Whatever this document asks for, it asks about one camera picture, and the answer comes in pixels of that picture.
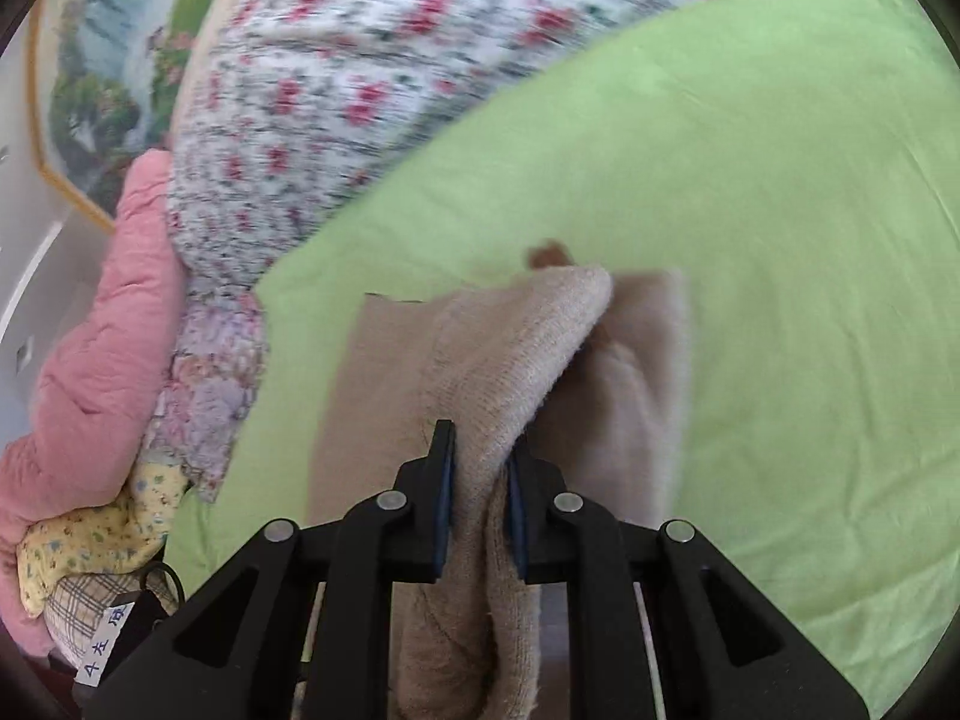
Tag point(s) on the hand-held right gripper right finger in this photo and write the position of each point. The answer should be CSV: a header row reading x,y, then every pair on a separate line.
x,y
516,525

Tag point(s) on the pastel floral cloth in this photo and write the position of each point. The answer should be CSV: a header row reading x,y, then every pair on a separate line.
x,y
210,390

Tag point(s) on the beige knitted sweater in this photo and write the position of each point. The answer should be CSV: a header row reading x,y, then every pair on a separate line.
x,y
495,360

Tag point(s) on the green bed sheet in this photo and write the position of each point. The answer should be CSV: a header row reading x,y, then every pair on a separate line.
x,y
750,240

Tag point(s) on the framed landscape wall painting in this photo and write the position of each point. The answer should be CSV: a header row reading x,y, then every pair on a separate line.
x,y
97,75

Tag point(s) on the yellow floral pillow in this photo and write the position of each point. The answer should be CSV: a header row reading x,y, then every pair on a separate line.
x,y
97,532

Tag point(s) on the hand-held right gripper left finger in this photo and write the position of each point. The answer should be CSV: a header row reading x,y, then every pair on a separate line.
x,y
444,517

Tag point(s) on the white quilt with pink flowers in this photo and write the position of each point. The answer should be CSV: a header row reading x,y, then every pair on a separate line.
x,y
360,75

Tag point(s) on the plaid cloth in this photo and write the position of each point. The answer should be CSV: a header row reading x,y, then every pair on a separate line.
x,y
82,607

